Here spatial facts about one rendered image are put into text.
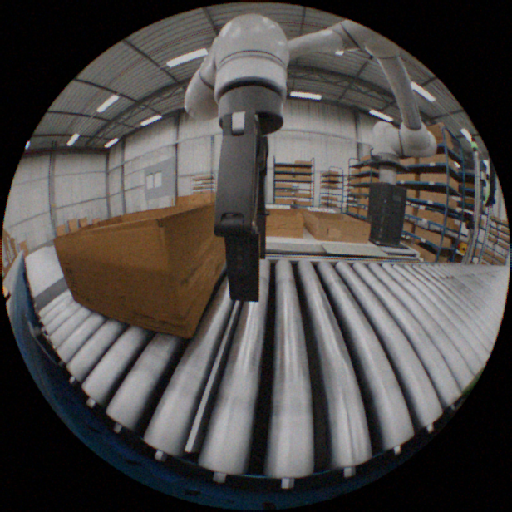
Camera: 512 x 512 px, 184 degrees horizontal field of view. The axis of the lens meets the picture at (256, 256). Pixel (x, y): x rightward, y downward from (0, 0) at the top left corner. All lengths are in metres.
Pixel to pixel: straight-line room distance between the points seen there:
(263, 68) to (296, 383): 0.34
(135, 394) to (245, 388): 0.14
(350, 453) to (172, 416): 0.18
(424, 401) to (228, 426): 0.25
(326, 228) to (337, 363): 0.59
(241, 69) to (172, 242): 0.21
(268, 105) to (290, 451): 0.33
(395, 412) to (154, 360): 0.31
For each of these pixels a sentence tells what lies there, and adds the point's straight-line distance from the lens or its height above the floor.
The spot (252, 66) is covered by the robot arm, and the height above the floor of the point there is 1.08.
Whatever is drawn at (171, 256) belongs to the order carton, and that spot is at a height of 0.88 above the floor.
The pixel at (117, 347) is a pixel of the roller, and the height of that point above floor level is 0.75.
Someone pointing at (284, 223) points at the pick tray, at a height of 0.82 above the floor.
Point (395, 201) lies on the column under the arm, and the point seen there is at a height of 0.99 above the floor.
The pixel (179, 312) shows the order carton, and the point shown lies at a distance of 0.21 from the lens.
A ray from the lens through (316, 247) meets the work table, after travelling 0.67.
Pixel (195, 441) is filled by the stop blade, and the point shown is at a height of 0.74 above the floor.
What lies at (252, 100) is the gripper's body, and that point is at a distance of 0.18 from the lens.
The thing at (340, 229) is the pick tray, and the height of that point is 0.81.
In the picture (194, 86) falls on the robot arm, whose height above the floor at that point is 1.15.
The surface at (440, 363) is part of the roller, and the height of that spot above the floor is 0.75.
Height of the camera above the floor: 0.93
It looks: 22 degrees down
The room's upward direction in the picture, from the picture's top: straight up
